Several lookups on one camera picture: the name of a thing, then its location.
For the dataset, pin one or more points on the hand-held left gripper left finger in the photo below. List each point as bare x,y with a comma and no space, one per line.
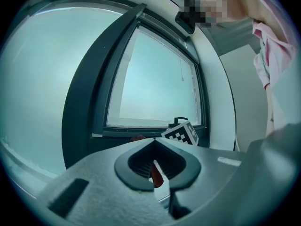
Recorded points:
105,196

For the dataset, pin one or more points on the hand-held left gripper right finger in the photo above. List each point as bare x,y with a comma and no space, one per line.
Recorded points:
211,185

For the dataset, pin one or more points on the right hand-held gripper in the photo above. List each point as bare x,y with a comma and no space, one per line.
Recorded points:
181,133

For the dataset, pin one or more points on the dark red cloth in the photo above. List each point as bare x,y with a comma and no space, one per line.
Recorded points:
157,176

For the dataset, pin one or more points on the person's left forearm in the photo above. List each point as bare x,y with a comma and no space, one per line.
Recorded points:
269,112

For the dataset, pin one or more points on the frosted hinged window sash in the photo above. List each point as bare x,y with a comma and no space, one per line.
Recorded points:
152,91

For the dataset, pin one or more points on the person's pink shirt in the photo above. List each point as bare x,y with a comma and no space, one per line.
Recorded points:
275,50

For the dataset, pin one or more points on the person's head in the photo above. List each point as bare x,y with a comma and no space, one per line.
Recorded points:
216,1

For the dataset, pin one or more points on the large frosted glass pane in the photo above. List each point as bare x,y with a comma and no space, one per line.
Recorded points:
35,79

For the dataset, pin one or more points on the dark fixed window frame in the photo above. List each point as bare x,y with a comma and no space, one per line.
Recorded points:
77,102

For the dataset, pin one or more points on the black head-worn camera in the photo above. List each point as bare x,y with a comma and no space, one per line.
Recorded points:
185,23

